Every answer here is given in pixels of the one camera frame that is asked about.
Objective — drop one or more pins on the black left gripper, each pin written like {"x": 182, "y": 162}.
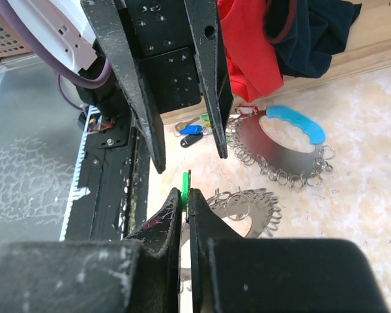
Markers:
{"x": 166, "y": 55}

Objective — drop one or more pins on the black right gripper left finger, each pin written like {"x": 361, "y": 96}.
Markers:
{"x": 137, "y": 274}

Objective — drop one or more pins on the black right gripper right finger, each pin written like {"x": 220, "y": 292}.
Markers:
{"x": 231, "y": 273}

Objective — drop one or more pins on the steel key ring disc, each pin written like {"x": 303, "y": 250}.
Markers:
{"x": 252, "y": 213}

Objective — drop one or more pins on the green key tag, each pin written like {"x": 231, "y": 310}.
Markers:
{"x": 186, "y": 186}

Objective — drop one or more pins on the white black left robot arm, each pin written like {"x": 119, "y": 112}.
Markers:
{"x": 61, "y": 35}

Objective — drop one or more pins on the red shirt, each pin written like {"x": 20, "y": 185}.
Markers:
{"x": 251, "y": 60}

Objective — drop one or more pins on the pink plastic basket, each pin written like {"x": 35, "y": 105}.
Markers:
{"x": 10, "y": 43}

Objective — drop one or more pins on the dark navy garment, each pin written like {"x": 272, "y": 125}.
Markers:
{"x": 306, "y": 34}

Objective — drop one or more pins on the wooden clothes rack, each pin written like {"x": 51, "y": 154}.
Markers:
{"x": 371, "y": 32}

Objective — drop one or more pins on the blue handled key ring disc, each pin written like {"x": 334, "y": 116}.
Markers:
{"x": 287, "y": 167}

